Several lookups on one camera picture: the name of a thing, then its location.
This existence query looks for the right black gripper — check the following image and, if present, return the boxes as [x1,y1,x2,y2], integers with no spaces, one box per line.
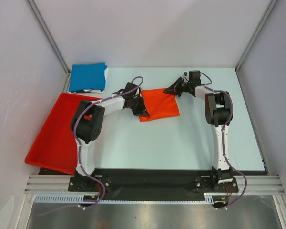
[164,77,193,97]

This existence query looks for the red plastic bin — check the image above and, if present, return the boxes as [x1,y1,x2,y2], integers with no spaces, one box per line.
[25,93,98,175]

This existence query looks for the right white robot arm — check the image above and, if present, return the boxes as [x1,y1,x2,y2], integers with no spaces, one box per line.
[163,70,233,191]

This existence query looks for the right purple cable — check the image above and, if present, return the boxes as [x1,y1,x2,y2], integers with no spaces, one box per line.
[200,71,248,212]

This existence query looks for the aluminium frame rail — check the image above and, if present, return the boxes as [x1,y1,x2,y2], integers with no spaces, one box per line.
[24,175,285,195]

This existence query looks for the white slotted cable duct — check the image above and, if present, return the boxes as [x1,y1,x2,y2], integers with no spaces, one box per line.
[34,192,229,205]

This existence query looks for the orange t shirt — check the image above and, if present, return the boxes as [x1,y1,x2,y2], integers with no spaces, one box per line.
[139,88,180,122]

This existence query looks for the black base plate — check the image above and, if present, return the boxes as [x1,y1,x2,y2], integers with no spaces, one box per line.
[69,168,239,201]

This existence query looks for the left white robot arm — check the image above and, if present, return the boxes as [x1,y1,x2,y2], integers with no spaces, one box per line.
[71,82,149,191]

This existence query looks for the folded blue t shirt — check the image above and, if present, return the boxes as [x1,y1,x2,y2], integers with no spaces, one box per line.
[69,62,108,92]

